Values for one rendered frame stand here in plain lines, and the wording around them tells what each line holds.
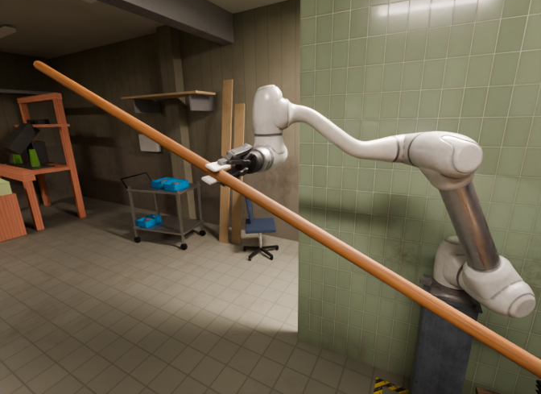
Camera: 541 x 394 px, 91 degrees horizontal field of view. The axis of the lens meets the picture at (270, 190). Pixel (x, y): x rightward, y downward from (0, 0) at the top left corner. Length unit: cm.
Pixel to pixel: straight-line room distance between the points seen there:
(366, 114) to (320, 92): 32
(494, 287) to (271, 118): 100
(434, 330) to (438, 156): 93
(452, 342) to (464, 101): 119
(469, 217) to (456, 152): 27
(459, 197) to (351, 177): 87
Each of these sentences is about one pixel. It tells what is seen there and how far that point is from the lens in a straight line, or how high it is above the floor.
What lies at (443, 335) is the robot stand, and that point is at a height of 82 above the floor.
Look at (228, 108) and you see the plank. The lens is 404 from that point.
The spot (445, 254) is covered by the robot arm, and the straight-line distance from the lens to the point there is 146.
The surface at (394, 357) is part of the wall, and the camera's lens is 244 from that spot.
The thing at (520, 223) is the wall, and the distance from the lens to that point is 196.
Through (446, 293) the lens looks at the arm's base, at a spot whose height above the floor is 103.
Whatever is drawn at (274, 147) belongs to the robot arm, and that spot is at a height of 172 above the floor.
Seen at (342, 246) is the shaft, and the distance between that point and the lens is 62.
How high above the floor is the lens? 181
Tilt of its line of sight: 15 degrees down
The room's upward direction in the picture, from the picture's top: 1 degrees counter-clockwise
